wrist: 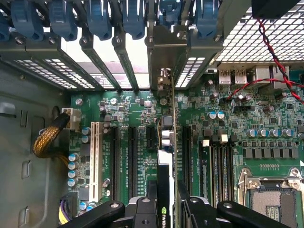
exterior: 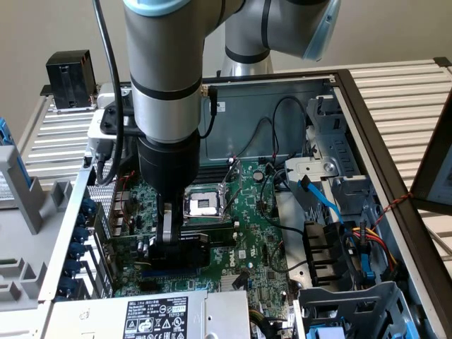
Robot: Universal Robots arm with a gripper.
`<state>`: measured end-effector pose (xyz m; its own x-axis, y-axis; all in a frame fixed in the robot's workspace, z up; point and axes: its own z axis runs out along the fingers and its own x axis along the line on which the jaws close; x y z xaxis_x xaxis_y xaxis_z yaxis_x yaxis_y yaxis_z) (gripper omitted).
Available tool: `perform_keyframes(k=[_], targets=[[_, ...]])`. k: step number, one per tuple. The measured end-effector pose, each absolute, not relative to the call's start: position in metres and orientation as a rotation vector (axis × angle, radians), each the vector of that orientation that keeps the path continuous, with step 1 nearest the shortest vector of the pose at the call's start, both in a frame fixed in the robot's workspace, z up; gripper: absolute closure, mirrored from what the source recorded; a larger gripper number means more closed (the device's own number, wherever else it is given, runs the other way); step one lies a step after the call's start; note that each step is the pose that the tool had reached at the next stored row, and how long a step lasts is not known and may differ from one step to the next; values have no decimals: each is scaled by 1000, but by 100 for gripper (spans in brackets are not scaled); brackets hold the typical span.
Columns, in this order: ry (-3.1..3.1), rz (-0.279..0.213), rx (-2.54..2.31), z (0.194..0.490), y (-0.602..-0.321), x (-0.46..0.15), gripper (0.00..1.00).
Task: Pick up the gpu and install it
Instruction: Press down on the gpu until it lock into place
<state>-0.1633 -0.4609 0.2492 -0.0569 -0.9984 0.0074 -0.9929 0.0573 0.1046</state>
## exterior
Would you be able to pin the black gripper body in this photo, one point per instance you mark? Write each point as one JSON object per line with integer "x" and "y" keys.
{"x": 167, "y": 164}

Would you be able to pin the green graphics card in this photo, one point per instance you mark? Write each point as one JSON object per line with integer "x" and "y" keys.
{"x": 183, "y": 254}

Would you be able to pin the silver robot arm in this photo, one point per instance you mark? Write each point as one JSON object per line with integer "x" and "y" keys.
{"x": 162, "y": 53}

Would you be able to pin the silver CPU socket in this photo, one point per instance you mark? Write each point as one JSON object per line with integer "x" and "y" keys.
{"x": 206, "y": 205}

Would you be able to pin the thin metal locking lever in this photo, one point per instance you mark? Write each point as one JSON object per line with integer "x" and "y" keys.
{"x": 212, "y": 217}

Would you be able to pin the black RAM slot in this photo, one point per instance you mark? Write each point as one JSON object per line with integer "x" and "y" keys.
{"x": 213, "y": 171}
{"x": 212, "y": 225}
{"x": 213, "y": 181}
{"x": 213, "y": 166}
{"x": 213, "y": 176}

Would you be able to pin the blue expansion slot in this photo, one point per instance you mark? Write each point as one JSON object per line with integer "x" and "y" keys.
{"x": 169, "y": 274}

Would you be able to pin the silver rear port block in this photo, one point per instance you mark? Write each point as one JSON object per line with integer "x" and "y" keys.
{"x": 118, "y": 222}
{"x": 121, "y": 199}

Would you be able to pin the short black expansion slot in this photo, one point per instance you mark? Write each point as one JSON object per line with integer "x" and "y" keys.
{"x": 148, "y": 286}

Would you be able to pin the grey metal PC case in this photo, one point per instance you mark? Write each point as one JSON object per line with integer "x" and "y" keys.
{"x": 226, "y": 134}

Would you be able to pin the perforated metal slot cover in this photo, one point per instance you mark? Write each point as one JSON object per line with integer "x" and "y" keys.
{"x": 101, "y": 217}

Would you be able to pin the green motherboard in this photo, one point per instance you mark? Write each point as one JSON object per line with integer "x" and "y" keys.
{"x": 254, "y": 226}

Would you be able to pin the silver socket cover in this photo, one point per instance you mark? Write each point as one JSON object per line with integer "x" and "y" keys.
{"x": 240, "y": 173}

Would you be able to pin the white sticker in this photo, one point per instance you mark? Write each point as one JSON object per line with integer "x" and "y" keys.
{"x": 221, "y": 106}

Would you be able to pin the silver finned heatsink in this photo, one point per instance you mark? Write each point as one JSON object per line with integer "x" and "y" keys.
{"x": 227, "y": 282}

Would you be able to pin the blue card retention clip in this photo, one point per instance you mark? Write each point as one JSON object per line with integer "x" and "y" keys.
{"x": 67, "y": 285}
{"x": 72, "y": 267}
{"x": 82, "y": 220}
{"x": 80, "y": 234}
{"x": 89, "y": 206}
{"x": 76, "y": 250}

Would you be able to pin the silver coin battery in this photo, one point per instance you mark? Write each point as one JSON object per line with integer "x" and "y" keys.
{"x": 258, "y": 176}

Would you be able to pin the silver power supply unit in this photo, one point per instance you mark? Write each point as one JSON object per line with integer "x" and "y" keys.
{"x": 88, "y": 318}

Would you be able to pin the black box fixture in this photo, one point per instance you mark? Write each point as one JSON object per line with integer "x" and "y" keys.
{"x": 70, "y": 77}

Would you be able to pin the black table end cap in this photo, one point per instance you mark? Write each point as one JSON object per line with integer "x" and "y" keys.
{"x": 443, "y": 61}
{"x": 46, "y": 90}

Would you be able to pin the black plastic fan shroud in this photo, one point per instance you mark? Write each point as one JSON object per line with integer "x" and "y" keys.
{"x": 321, "y": 247}

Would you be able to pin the grey parts rack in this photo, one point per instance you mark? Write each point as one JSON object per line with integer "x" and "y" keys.
{"x": 24, "y": 212}

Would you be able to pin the grey metal disk bay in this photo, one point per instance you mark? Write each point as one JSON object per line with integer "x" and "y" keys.
{"x": 339, "y": 148}

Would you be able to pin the blue plastic drive carrier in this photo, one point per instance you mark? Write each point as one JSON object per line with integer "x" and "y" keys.
{"x": 325, "y": 332}

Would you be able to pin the grey perforated drive cage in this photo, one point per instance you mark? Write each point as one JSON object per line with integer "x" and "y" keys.
{"x": 353, "y": 300}

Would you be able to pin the blue plastic latch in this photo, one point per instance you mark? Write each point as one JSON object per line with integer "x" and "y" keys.
{"x": 368, "y": 273}

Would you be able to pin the black power connector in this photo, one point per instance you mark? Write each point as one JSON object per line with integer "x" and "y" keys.
{"x": 393, "y": 273}

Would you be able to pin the black framed monitor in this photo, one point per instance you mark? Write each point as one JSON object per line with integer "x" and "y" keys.
{"x": 429, "y": 169}

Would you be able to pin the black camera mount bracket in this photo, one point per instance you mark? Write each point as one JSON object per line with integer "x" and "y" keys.
{"x": 107, "y": 123}

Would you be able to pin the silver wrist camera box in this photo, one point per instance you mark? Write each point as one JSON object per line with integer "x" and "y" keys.
{"x": 95, "y": 137}

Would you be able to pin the black intrusion switch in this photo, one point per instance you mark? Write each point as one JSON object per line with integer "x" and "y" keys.
{"x": 87, "y": 161}

